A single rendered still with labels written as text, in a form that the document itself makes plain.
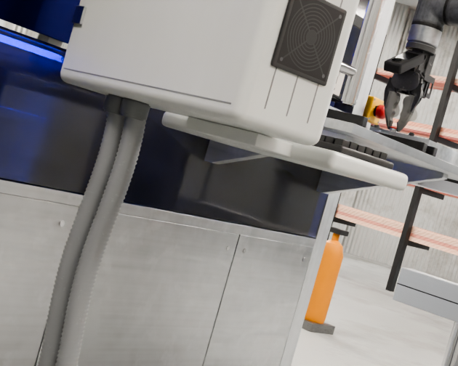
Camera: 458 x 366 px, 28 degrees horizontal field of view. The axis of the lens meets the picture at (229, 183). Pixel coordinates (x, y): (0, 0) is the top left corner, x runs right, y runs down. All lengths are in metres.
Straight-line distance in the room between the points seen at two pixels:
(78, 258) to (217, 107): 0.44
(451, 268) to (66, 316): 10.67
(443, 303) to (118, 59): 1.94
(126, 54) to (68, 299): 0.42
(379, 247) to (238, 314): 9.68
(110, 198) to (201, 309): 0.73
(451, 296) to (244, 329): 1.02
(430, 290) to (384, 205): 8.75
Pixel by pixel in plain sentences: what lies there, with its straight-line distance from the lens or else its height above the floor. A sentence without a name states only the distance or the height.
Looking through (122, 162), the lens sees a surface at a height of 0.69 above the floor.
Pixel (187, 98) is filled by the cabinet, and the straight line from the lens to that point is 1.35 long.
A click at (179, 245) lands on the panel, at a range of 2.07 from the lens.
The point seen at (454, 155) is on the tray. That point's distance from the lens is 2.26.
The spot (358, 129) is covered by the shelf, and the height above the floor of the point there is 0.87.
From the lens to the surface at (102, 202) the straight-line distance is 1.54.
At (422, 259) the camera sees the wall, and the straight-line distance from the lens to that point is 12.03.
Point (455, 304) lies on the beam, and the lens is 3.19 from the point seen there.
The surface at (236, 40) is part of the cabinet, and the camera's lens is 1.30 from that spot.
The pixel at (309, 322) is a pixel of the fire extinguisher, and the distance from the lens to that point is 4.82.
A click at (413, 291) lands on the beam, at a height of 0.48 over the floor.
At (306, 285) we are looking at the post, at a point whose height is 0.47.
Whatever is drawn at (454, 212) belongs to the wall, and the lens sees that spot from 12.05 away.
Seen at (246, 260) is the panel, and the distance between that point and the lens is 2.29.
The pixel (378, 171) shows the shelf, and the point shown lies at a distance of 1.49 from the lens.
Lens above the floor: 0.75
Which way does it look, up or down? 1 degrees down
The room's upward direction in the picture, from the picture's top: 16 degrees clockwise
